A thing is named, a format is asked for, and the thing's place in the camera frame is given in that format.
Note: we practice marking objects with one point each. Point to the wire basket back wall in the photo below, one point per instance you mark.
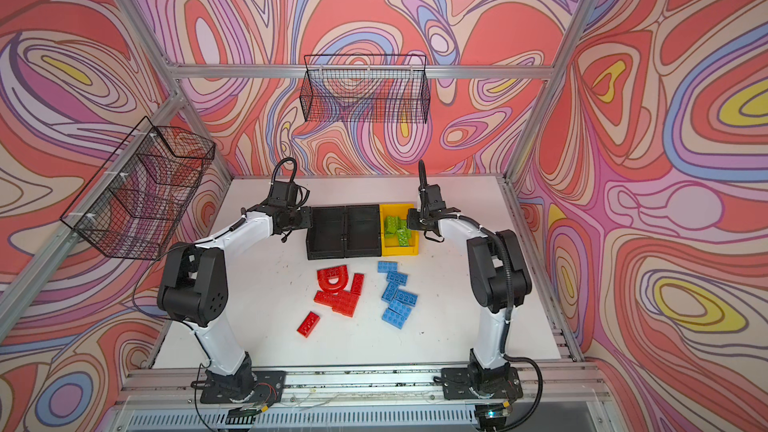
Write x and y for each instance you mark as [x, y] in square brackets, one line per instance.
[365, 88]

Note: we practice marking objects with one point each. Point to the blue lego large bottom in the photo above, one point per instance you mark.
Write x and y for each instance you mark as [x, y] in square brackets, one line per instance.
[396, 314]

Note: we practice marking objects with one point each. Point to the wire basket wall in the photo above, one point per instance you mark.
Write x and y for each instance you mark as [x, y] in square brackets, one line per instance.
[365, 88]
[134, 215]

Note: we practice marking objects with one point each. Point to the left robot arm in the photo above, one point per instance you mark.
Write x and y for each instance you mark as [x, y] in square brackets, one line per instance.
[194, 285]

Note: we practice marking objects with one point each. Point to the black bin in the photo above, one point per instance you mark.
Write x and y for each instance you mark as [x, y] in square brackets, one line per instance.
[325, 238]
[363, 231]

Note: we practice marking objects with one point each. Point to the red lego plate cluster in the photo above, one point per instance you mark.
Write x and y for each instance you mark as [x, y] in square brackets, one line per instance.
[342, 302]

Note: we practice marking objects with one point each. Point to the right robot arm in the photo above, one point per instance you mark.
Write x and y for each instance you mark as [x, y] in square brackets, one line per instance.
[499, 281]

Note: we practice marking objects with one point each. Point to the red arch lego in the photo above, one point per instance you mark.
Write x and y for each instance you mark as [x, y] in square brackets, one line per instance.
[333, 279]

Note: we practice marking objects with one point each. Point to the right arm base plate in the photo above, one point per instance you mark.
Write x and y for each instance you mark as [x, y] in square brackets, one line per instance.
[471, 382]

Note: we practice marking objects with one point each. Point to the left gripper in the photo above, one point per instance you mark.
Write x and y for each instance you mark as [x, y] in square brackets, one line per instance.
[297, 218]

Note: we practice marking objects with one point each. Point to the green lego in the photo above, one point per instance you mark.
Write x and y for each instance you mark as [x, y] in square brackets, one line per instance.
[396, 228]

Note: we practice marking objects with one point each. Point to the wire basket left wall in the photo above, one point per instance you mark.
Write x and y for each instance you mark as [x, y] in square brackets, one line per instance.
[134, 215]

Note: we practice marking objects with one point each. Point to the yellow bin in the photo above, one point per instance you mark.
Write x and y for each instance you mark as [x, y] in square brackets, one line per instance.
[389, 246]

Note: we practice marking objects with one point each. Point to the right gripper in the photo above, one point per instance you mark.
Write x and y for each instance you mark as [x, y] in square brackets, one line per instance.
[414, 220]

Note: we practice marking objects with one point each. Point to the red lego upright slim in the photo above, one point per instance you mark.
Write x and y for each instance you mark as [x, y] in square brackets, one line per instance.
[357, 284]

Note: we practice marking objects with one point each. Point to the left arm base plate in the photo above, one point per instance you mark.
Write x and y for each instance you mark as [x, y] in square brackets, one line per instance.
[259, 386]

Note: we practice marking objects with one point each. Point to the blue lego top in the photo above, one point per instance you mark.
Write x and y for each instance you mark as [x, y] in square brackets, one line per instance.
[387, 267]

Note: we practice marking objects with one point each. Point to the red lego lower left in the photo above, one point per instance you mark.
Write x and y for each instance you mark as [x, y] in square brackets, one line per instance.
[308, 324]

